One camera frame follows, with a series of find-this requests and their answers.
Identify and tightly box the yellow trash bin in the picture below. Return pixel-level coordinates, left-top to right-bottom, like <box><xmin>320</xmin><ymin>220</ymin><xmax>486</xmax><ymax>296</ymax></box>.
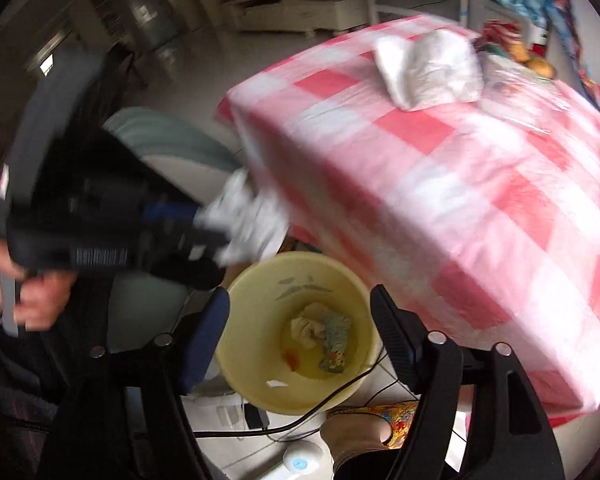
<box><xmin>215</xmin><ymin>252</ymin><xmax>380</xmax><ymax>415</ymax></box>

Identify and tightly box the yellow mango right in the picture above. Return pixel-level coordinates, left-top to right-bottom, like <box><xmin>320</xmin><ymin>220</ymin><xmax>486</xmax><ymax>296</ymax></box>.
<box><xmin>526</xmin><ymin>56</ymin><xmax>556</xmax><ymax>79</ymax></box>

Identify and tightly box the white tissue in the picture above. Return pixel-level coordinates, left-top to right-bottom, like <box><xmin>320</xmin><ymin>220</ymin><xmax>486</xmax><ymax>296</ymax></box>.
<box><xmin>193</xmin><ymin>169</ymin><xmax>289</xmax><ymax>266</ymax></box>

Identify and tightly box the white plastic bag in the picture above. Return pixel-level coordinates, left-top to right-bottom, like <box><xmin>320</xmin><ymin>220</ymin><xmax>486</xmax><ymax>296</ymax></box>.
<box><xmin>374</xmin><ymin>29</ymin><xmax>483</xmax><ymax>112</ymax></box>

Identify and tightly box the colourful hanging bag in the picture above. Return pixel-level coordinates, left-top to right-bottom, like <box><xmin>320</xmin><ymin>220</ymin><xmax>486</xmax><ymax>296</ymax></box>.
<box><xmin>544</xmin><ymin>0</ymin><xmax>600</xmax><ymax>112</ymax></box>

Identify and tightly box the colourful slipper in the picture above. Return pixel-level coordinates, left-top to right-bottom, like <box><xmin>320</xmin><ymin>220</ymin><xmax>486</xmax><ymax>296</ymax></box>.
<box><xmin>327</xmin><ymin>401</ymin><xmax>418</xmax><ymax>450</ymax></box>

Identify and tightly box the person's left hand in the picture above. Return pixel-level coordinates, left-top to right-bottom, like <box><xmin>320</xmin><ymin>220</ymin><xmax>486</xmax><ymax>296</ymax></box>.
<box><xmin>0</xmin><ymin>240</ymin><xmax>78</xmax><ymax>332</ymax></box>

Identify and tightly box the blue plastic bag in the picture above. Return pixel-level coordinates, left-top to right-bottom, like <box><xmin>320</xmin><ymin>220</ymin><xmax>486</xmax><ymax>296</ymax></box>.
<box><xmin>493</xmin><ymin>0</ymin><xmax>547</xmax><ymax>28</ymax></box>

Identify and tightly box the red snack bag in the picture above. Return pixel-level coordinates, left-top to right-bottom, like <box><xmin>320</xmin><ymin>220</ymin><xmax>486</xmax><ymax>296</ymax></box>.
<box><xmin>474</xmin><ymin>20</ymin><xmax>529</xmax><ymax>62</ymax></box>

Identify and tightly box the light green chair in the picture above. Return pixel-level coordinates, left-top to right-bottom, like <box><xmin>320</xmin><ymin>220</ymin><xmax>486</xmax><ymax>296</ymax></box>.
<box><xmin>104</xmin><ymin>107</ymin><xmax>242</xmax><ymax>205</ymax></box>

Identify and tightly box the cream TV cabinet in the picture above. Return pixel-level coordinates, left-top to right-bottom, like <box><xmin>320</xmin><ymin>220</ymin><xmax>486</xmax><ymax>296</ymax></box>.
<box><xmin>222</xmin><ymin>0</ymin><xmax>370</xmax><ymax>36</ymax></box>

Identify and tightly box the blue milk carton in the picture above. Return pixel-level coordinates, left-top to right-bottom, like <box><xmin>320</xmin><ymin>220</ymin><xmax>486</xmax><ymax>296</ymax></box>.
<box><xmin>320</xmin><ymin>313</ymin><xmax>352</xmax><ymax>374</ymax></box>

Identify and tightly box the pink checkered tablecloth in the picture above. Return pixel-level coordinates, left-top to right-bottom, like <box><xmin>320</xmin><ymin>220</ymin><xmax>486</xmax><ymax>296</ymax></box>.
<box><xmin>216</xmin><ymin>14</ymin><xmax>600</xmax><ymax>414</ymax></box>

